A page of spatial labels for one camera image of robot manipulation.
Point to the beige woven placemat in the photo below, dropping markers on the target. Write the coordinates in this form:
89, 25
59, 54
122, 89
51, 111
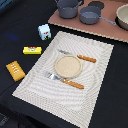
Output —
62, 100

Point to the knife with wooden handle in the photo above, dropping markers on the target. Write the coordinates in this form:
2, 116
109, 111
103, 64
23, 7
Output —
79, 56

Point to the dark grey cooking pot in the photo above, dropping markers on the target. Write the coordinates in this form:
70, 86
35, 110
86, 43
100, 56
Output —
68, 8

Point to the pink serving board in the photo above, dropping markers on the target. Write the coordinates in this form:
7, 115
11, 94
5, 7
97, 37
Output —
102, 28

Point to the grey saucepan with handle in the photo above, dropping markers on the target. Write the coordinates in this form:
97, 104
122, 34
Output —
91, 15

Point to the cream ceramic bowl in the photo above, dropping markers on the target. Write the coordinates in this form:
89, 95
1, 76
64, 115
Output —
122, 15

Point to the light blue milk carton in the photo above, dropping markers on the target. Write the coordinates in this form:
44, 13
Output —
44, 32

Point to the fork with wooden handle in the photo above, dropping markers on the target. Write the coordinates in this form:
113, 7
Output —
64, 80

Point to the black round stove burner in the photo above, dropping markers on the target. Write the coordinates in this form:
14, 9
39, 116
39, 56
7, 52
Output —
98, 4

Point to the orange bread loaf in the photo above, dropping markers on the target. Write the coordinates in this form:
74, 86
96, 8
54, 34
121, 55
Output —
16, 71

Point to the yellow butter box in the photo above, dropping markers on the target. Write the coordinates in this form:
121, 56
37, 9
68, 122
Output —
32, 50

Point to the round wooden plate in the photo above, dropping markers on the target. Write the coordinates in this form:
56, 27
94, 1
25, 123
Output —
68, 66

